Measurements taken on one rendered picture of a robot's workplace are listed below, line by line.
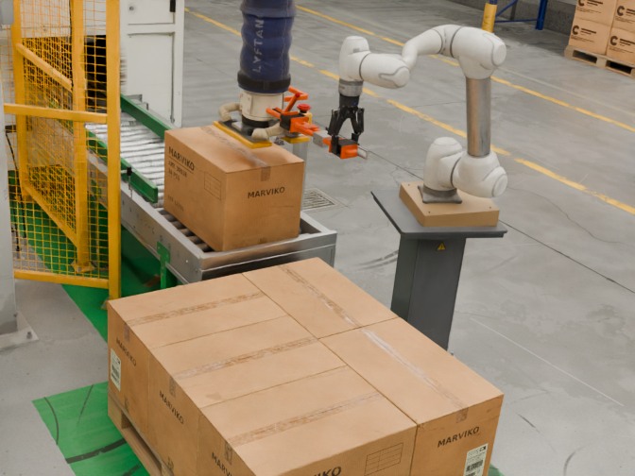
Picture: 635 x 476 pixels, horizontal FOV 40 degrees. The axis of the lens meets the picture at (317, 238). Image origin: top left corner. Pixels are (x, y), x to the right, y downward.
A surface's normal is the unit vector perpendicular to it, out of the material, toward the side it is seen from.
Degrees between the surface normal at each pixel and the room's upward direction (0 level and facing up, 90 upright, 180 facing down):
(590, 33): 87
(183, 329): 0
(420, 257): 90
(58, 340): 0
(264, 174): 90
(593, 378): 0
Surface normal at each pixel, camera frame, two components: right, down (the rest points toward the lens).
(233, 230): 0.56, 0.39
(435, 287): 0.23, 0.42
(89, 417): 0.09, -0.91
